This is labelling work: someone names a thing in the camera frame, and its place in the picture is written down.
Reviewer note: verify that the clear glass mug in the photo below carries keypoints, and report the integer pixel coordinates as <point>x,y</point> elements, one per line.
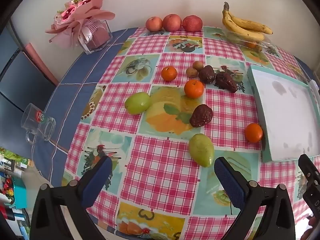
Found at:
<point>38,127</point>

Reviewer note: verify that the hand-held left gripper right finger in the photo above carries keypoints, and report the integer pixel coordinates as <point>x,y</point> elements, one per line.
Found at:
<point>228,180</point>

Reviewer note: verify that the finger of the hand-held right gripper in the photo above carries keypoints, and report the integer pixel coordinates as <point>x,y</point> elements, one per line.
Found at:
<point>307,166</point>

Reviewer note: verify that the pink flower bouquet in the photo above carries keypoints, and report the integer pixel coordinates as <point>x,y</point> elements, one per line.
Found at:
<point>75,10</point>

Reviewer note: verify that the dark red apple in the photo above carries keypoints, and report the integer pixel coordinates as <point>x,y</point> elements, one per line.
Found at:
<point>192,23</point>

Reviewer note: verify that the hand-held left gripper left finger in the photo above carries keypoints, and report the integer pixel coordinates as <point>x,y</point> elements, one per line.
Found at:
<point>100,180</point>

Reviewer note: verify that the small tangerine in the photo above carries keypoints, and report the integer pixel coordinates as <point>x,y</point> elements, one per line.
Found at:
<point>168,73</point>

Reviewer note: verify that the teal box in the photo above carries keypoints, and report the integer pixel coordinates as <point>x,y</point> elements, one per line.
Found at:
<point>18,192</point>

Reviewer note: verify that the pointed green fruit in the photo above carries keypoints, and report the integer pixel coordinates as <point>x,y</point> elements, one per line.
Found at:
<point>201,150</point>

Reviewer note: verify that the yellow banana bunch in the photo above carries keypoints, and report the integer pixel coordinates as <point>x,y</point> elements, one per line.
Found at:
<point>246,27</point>

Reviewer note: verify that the white power adapter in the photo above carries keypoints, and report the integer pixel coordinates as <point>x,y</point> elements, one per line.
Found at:
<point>313,83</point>

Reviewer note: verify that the pale orange apple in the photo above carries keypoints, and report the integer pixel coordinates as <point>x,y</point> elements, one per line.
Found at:
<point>154,23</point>

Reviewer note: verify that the person's right hand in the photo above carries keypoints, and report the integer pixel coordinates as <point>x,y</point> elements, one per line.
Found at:
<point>312,226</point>

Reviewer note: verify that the teal and white tray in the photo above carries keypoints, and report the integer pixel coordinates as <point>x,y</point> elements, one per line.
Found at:
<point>282,115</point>

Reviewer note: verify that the pink checked tablecloth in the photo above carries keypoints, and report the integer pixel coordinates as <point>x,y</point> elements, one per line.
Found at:
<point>162,160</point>

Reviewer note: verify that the oval green fruit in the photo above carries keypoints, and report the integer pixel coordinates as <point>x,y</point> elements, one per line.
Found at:
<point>138,103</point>

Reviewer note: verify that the dark red date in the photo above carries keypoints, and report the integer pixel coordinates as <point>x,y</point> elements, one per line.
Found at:
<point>207,74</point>
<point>201,115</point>
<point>226,81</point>

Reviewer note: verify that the brown longan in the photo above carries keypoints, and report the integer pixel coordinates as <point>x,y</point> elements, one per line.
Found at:
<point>192,72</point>
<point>198,65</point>

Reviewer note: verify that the orange in plastic container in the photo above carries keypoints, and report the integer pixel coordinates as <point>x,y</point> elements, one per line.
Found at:
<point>251,45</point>

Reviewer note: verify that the clear plastic container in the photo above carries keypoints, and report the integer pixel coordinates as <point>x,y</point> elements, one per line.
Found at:
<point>237,38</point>

